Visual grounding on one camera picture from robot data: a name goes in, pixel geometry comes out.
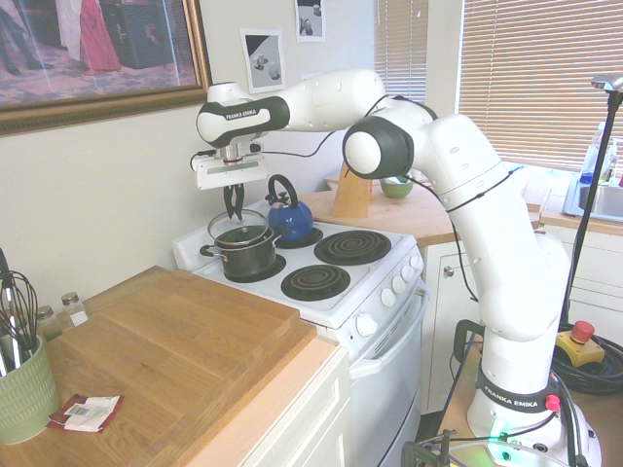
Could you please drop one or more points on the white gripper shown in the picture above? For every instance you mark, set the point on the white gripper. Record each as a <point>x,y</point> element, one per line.
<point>231,172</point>

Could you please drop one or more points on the glass pot lid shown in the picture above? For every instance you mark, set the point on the glass pot lid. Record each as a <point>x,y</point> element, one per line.
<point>243,219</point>

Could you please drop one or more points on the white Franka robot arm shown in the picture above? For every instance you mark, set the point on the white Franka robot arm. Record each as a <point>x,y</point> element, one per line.
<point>487,194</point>

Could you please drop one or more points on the black cooking pot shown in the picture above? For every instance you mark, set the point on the black cooking pot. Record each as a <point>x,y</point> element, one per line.
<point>248,262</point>

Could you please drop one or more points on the blue kettle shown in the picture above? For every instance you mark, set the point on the blue kettle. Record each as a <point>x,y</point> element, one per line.
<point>289,221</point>

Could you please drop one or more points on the wooden knife block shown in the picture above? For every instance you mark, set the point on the wooden knife block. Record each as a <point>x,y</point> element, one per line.
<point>351,194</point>

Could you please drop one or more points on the grey printed paper sheet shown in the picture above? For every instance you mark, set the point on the grey printed paper sheet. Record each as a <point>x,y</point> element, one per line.
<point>310,19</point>
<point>309,76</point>
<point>263,61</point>

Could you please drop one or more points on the green bowl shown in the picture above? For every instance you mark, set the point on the green bowl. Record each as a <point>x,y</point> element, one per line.
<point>393,190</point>

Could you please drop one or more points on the white stove knob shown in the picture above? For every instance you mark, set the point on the white stove knob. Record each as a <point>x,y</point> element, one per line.
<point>366,325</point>
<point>408,273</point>
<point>399,285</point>
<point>388,297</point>
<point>416,262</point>

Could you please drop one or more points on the large wooden butcher board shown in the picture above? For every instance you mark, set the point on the large wooden butcher board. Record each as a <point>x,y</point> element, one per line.
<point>160,370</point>

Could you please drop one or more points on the glass shaker with white label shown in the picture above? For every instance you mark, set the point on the glass shaker with white label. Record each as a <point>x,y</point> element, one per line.
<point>74,311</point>

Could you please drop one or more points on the gold framed painting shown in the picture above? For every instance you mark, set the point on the gold framed painting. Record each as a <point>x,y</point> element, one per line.
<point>97,48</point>

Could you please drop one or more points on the glass shaker plain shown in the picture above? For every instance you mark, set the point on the glass shaker plain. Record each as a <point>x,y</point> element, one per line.
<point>48,325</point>

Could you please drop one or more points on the narrow window blind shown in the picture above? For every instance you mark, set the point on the narrow window blind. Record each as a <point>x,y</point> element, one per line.
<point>399,48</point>

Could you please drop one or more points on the white electric stove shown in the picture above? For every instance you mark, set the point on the white electric stove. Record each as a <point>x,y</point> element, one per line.
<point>389,365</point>

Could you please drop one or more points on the metal cabinet knob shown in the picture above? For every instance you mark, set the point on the metal cabinet knob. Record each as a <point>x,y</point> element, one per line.
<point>449,271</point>

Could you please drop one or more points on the white cabinet under board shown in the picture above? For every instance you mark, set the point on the white cabinet under board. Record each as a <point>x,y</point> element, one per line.
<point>302,418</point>

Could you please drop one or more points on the white cabinet beside stove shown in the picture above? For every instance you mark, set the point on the white cabinet beside stove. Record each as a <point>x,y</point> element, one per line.
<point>452,316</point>

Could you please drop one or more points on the white packet with barcode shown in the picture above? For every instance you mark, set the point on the white packet with barcode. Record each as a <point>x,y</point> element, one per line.
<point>92,413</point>

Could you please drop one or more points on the green clamp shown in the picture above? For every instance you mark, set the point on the green clamp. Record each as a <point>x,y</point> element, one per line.
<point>465,335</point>

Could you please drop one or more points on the red packet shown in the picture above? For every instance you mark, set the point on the red packet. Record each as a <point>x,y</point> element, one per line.
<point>57,416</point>

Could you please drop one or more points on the green ceramic utensil holder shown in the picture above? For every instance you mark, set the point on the green ceramic utensil holder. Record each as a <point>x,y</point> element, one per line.
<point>26,394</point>

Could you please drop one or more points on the black clamp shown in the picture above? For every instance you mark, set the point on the black clamp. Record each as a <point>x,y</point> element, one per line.
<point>423,452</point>

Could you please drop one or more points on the wide window blind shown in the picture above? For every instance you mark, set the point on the wide window blind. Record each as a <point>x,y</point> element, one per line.
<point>535,82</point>

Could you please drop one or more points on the clear dish soap bottle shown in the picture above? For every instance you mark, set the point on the clear dish soap bottle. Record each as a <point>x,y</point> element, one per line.
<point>593,155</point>

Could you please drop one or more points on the steel sink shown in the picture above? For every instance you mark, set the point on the steel sink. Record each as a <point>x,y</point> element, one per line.
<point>608,202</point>

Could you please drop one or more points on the yellow emergency stop button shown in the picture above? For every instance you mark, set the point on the yellow emergency stop button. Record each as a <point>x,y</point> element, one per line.
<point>581,340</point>

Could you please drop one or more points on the camera on black stand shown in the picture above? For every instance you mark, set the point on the camera on black stand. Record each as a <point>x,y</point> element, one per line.
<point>607,81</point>

